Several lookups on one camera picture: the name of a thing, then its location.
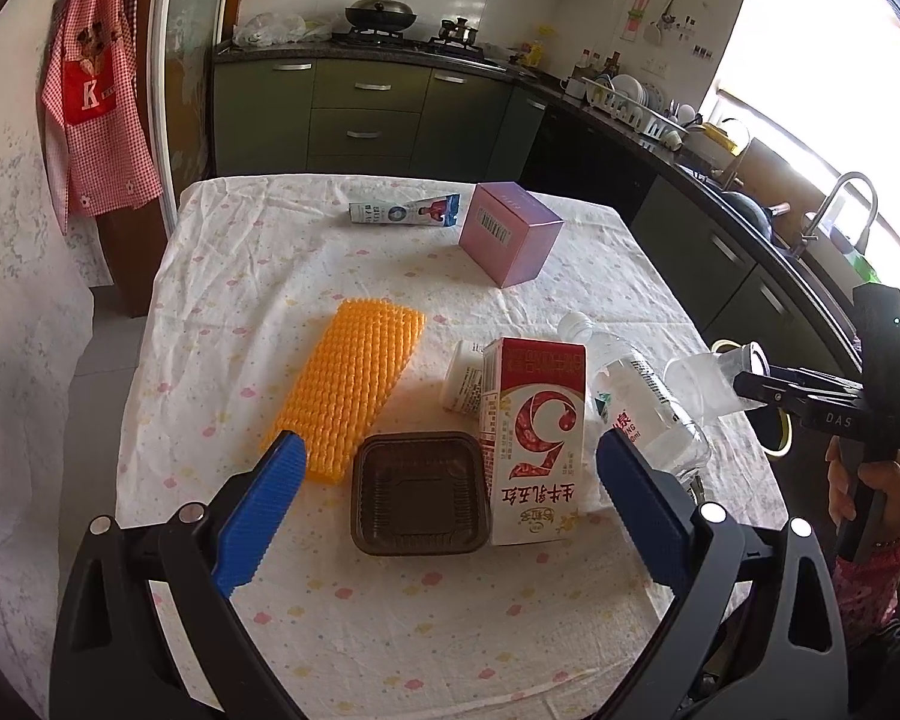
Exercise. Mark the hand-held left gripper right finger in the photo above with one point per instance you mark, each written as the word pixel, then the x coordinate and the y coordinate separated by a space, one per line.
pixel 645 510

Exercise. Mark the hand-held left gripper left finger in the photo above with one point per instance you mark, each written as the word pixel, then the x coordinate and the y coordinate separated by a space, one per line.
pixel 266 510

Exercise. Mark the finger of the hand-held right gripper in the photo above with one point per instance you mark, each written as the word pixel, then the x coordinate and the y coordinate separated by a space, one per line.
pixel 756 390
pixel 817 377

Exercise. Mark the black bin with yellow rim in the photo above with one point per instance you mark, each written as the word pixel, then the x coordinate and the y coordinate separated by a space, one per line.
pixel 781 431

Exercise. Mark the clear plastic cup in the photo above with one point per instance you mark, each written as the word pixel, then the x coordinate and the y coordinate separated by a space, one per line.
pixel 701 382

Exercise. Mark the clear plastic water bottle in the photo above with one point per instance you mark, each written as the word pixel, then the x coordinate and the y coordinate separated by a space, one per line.
pixel 645 405

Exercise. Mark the red and white milk carton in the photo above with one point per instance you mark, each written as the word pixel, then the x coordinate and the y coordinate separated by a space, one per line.
pixel 540 450

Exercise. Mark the brown plastic tray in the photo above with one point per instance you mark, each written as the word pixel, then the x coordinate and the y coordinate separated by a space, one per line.
pixel 420 495

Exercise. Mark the white pill bottle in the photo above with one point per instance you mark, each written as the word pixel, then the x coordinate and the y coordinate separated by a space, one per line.
pixel 461 382

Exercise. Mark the person's right forearm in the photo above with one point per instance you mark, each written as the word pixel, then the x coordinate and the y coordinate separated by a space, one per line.
pixel 870 585

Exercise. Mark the person's right hand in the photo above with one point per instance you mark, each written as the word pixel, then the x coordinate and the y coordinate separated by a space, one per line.
pixel 881 484

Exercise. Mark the orange bubble plastic sheet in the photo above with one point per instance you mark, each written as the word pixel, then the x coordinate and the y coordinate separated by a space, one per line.
pixel 352 382

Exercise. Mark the white floral tablecloth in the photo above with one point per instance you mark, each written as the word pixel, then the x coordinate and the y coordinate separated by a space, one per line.
pixel 390 615

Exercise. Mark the steel kitchen faucet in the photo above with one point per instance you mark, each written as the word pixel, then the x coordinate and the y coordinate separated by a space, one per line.
pixel 844 191

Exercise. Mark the dark pan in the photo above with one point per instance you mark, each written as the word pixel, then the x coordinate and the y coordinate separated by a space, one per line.
pixel 750 214

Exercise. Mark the wooden cutting board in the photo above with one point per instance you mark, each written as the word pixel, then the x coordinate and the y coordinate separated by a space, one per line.
pixel 776 165

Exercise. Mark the pink cardboard box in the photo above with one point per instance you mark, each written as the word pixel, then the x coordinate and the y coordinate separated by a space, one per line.
pixel 506 232

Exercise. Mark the white dish rack with dishes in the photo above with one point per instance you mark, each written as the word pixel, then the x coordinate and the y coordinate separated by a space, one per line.
pixel 634 101

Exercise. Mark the white and blue toothpaste tube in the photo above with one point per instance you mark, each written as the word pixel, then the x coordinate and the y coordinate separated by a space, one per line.
pixel 401 211

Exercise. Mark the group of sauce bottles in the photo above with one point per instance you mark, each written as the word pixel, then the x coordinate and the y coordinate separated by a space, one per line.
pixel 604 64

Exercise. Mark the yellow bottle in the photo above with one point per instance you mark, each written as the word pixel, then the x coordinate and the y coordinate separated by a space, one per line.
pixel 534 52

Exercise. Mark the green kitchen cabinets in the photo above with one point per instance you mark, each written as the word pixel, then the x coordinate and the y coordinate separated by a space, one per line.
pixel 375 112

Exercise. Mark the red checked apron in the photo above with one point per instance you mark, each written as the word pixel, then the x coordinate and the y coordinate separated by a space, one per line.
pixel 97 112

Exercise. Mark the glass sliding door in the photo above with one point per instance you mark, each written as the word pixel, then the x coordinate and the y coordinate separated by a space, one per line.
pixel 187 75

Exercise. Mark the dark kitchen countertop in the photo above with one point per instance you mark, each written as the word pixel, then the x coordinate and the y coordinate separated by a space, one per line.
pixel 285 52

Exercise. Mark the small dark kettle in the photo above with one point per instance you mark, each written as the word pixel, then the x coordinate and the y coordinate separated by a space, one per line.
pixel 459 30

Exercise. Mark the white plastic bag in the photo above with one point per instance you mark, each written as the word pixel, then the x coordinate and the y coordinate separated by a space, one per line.
pixel 270 31

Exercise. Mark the gas stove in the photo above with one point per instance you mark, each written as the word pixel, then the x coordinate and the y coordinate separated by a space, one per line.
pixel 412 45

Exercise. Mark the black wok with lid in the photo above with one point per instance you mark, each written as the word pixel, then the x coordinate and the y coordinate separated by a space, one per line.
pixel 381 11

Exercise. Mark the pink wall hanging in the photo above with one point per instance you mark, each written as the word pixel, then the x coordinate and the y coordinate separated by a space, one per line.
pixel 640 15

